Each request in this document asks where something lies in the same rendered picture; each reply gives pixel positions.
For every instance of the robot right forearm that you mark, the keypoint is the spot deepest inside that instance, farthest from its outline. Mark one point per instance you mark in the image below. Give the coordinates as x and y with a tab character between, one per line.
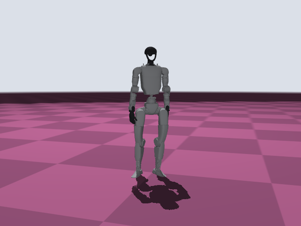
132	99

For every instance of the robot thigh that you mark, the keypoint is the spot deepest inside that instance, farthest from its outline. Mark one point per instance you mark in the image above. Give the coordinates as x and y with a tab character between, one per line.
162	126
139	125

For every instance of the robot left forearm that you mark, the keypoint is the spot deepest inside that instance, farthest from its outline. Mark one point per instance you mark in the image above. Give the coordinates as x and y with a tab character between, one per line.
166	99

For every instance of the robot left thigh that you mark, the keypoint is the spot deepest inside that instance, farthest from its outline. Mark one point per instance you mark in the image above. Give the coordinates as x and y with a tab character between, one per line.
162	126

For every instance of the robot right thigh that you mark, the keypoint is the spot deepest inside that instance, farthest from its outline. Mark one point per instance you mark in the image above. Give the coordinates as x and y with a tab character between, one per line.
139	125

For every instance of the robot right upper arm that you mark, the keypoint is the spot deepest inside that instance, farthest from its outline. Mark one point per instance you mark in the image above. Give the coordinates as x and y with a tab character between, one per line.
135	79

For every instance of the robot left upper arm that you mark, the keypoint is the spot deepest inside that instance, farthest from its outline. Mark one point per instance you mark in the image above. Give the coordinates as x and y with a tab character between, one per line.
165	87

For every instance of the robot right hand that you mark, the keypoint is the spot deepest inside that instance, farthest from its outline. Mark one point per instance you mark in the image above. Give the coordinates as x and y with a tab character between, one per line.
132	115

